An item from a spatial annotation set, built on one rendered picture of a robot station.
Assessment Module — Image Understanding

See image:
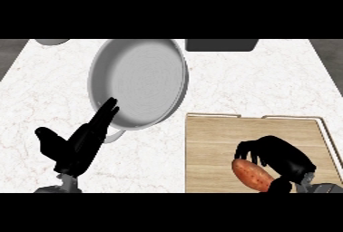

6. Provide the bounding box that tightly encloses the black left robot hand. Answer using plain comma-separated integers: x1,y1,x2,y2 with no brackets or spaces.
33,96,121,179

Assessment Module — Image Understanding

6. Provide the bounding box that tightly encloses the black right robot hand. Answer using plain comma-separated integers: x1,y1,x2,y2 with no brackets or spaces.
233,135,317,194

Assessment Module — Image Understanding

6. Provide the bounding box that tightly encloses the orange sweet potato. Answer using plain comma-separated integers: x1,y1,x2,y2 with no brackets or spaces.
230,159,276,193

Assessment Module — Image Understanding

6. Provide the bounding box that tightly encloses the wooden tray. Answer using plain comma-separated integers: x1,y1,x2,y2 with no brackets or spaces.
184,112,343,194

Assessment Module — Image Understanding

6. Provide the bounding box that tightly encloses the grey metal pot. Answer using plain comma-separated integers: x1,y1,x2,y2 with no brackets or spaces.
87,38,190,144

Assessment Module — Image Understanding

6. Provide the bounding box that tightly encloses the grey round object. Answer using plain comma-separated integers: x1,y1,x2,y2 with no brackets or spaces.
33,38,70,46

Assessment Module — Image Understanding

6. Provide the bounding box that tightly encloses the dark grey appliance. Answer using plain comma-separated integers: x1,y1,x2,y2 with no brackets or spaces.
184,38,260,53

